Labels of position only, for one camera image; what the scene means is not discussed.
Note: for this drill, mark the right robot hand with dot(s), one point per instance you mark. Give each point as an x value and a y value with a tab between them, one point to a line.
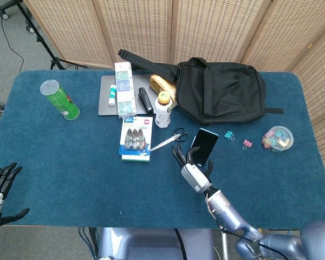
195	177

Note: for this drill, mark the black smartphone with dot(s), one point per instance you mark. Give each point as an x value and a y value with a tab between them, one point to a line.
205	145

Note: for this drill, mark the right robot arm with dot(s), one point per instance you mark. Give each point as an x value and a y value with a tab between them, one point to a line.
230	214

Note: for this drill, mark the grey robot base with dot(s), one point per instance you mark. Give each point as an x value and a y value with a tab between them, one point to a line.
151	243

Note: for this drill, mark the black tripod stand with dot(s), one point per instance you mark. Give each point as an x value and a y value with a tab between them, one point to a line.
43	43

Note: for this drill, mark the teal binder clip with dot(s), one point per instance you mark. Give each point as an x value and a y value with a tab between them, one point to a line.
228	134

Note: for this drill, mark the pink binder clip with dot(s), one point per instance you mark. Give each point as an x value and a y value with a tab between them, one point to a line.
247	143

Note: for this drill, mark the white bottle yellow cap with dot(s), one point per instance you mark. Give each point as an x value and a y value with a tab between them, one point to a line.
162	113

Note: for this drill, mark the binder clips package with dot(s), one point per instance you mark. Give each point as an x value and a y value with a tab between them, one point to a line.
135	135

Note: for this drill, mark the black backpack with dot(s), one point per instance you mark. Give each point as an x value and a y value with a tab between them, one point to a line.
222	92

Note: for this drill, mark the clear tub of clips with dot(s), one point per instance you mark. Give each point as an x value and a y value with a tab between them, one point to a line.
277	138

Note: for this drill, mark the blue table cloth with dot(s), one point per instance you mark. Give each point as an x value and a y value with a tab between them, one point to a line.
97	184

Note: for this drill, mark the gold snack bag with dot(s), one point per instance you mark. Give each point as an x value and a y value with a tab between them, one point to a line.
159	84

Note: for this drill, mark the white tissue pack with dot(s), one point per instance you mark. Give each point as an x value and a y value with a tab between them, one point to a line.
125	89

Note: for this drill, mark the white green glue stick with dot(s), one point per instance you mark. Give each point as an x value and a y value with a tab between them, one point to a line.
112	94

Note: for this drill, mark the green chips can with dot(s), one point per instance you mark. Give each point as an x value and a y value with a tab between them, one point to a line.
62	103

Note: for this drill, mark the grey laptop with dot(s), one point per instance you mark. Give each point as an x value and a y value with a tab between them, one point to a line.
105	94

